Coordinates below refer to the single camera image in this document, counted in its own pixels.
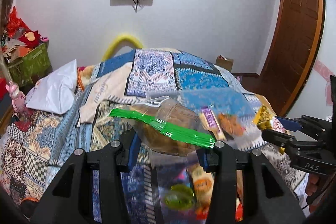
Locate green jelly cup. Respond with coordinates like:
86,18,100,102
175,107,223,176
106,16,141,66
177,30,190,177
163,184,195,210

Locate clear plastic storage box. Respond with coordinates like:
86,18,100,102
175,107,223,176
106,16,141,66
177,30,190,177
149,88,262,223

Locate green storage box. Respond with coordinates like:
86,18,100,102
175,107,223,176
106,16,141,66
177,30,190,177
7,43,51,87

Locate pink plush toy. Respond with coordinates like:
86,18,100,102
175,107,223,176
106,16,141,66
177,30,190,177
6,81,26,114

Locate green cookie bag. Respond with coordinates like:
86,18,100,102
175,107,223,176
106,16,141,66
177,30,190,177
109,96,215,156

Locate white pillow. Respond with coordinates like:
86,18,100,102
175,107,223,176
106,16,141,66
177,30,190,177
26,60,77,115

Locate purple coconut roll snack pack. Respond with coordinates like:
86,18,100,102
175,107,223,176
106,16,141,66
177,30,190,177
199,107,225,140

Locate orange rice cracker pack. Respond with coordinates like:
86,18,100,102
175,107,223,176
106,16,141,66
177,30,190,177
191,165,214,208

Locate brown wooden door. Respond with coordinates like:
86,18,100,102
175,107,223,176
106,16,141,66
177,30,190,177
233,0,328,117

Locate right hand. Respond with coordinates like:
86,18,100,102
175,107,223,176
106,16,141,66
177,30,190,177
305,173,321,196

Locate brown cardboard box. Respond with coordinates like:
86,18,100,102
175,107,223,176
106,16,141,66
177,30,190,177
215,55,234,72

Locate yellow hoop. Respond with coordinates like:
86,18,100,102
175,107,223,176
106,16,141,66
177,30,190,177
101,34,143,61

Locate patchwork blue bed quilt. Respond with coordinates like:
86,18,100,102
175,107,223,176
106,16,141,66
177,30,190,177
1,49,308,223

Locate gold snack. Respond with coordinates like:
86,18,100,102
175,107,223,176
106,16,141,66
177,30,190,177
253,105,287,134

